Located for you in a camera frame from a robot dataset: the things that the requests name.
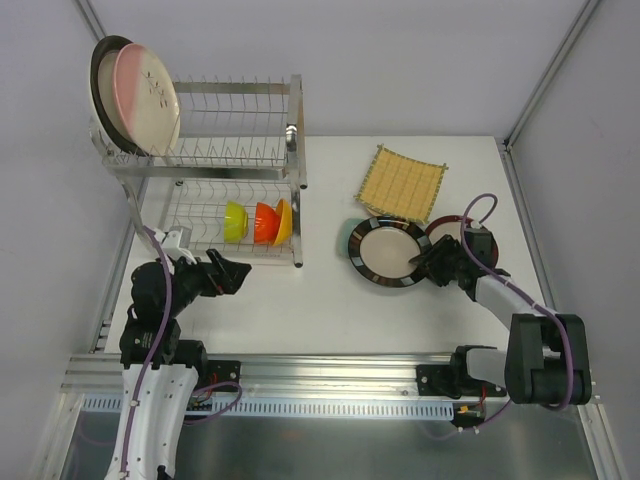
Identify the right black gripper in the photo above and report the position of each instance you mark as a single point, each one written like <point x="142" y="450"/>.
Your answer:
<point x="441" y="260"/>

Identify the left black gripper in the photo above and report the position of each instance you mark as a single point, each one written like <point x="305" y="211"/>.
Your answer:
<point x="216" y="273"/>

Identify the cream plate dark patterned rim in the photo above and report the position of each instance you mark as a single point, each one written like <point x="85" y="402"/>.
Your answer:
<point x="382" y="250"/>

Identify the yellow woven bamboo mat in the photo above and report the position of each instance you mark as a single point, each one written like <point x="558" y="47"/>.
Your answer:
<point x="400" y="186"/>

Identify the pink and cream floral plate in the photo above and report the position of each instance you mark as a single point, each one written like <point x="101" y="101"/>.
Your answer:
<point x="145" y="99"/>

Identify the cream plate with metallic rim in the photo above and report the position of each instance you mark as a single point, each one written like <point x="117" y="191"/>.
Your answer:
<point x="101" y="93"/>

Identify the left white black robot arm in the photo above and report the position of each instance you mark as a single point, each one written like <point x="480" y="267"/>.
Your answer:
<point x="161" y="371"/>

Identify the steel two-tier dish rack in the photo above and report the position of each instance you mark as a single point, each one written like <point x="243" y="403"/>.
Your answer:
<point x="240" y="142"/>

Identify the cream plate with red rim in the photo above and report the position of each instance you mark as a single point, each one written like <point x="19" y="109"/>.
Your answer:
<point x="450" y="225"/>

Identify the lime green bowl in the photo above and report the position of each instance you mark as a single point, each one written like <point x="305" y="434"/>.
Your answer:
<point x="236" y="222"/>

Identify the red orange bowl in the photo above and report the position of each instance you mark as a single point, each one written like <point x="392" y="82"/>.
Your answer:
<point x="266" y="224"/>

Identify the yellow orange bowl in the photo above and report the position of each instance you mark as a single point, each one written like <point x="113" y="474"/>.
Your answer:
<point x="285" y="229"/>

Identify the teal square plate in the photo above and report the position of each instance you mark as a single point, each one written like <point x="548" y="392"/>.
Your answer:
<point x="344" y="234"/>

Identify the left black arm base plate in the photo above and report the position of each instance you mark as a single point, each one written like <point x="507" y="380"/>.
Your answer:
<point x="221" y="376"/>

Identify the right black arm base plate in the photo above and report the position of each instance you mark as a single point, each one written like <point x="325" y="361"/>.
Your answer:
<point x="434" y="380"/>

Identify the white slotted cable duct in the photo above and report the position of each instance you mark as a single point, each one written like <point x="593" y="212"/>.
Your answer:
<point x="420" y="410"/>

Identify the aluminium mounting rail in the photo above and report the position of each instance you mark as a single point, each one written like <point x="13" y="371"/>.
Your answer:
<point x="371" y="377"/>

